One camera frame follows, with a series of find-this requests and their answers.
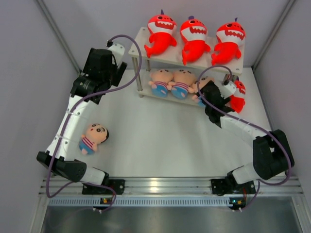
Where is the boy plush doll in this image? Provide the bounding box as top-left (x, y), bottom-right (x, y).
top-left (169, 69), bottom-right (196, 100)
top-left (191, 76), bottom-right (214, 107)
top-left (78, 123), bottom-right (109, 155)
top-left (148, 69), bottom-right (174, 98)

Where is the red shark plush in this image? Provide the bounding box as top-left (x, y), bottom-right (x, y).
top-left (144, 9), bottom-right (177, 58)
top-left (180, 16), bottom-right (211, 65)
top-left (211, 17), bottom-right (246, 66)
top-left (230, 80), bottom-right (246, 113)

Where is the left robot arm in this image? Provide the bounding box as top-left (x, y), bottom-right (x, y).
top-left (36, 44), bottom-right (127, 194)

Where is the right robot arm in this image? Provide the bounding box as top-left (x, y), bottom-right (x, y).
top-left (198, 81), bottom-right (295, 193)

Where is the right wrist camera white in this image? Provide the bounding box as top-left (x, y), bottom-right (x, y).
top-left (221, 81), bottom-right (237, 99)

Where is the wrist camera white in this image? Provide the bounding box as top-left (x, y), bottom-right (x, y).
top-left (221, 81), bottom-right (237, 99)
top-left (107, 42), bottom-right (125, 67)

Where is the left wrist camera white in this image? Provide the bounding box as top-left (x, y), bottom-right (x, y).
top-left (107, 42), bottom-right (125, 67)

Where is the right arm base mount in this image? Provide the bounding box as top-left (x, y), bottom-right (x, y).
top-left (210, 178), bottom-right (256, 196)

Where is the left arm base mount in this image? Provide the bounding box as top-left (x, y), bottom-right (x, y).
top-left (82, 179), bottom-right (125, 195)

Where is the aluminium rail front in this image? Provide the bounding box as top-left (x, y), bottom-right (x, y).
top-left (38, 177), bottom-right (305, 207)

